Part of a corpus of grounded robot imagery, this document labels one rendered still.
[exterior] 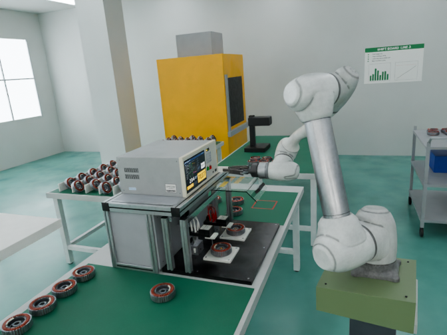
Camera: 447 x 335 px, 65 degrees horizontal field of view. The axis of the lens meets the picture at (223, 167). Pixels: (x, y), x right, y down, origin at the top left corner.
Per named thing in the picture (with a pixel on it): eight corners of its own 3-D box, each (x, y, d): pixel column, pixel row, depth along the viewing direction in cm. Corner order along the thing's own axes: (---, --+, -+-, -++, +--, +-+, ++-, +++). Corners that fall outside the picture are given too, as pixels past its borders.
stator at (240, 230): (247, 228, 211) (247, 223, 210) (242, 237, 201) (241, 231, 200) (229, 227, 215) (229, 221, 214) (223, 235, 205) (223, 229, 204)
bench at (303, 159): (332, 187, 502) (332, 135, 482) (319, 249, 336) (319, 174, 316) (257, 183, 541) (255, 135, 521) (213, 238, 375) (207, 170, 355)
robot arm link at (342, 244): (381, 264, 134) (342, 284, 123) (347, 259, 148) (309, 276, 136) (340, 66, 133) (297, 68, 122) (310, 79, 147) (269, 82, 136)
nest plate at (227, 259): (239, 249, 191) (239, 246, 191) (230, 263, 178) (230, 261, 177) (213, 246, 196) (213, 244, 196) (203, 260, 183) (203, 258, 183)
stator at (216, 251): (233, 247, 191) (233, 241, 190) (229, 258, 180) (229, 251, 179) (213, 246, 193) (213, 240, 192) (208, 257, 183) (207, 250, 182)
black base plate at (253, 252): (279, 226, 219) (279, 223, 219) (251, 285, 162) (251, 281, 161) (209, 221, 236) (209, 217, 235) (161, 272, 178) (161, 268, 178)
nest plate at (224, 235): (251, 230, 213) (251, 228, 212) (244, 241, 199) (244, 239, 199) (228, 227, 218) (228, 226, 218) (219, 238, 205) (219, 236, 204)
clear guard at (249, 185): (267, 187, 213) (267, 178, 212) (257, 202, 192) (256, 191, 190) (217, 185, 225) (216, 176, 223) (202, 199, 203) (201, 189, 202)
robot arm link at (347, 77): (328, 92, 155) (306, 94, 148) (352, 58, 142) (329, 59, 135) (346, 113, 149) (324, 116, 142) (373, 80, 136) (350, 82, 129)
